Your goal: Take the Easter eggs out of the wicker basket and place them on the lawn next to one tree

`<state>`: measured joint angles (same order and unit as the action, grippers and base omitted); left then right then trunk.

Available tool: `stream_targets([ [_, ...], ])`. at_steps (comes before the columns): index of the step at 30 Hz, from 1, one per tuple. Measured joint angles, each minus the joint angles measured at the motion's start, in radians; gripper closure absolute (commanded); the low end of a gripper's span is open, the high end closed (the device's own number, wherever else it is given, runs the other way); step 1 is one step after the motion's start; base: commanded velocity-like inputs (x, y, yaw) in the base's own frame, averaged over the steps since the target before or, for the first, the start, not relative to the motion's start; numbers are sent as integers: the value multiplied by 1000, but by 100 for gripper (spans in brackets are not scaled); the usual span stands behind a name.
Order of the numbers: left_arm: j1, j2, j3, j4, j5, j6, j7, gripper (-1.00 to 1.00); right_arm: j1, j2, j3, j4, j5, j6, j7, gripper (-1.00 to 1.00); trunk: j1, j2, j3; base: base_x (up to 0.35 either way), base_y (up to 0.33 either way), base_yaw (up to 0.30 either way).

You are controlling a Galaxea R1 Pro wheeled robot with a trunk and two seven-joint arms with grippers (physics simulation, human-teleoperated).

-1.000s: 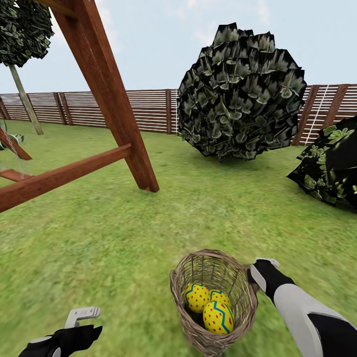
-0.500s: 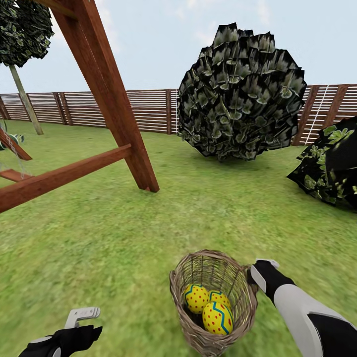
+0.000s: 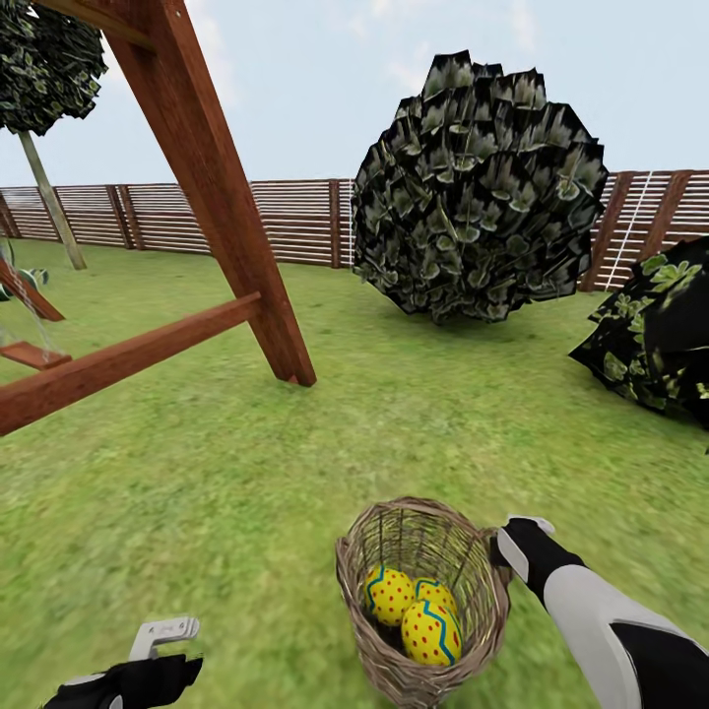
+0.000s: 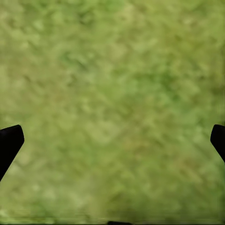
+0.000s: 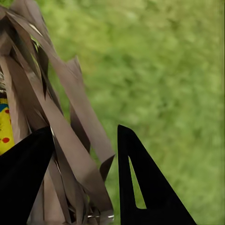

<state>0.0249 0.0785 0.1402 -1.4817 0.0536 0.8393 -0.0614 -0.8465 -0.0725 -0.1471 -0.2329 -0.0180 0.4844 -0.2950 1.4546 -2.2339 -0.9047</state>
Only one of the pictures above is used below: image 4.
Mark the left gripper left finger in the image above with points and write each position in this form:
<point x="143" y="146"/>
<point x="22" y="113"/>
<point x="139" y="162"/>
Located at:
<point x="11" y="140"/>

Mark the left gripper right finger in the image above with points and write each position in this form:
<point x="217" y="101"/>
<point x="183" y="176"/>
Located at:
<point x="218" y="139"/>

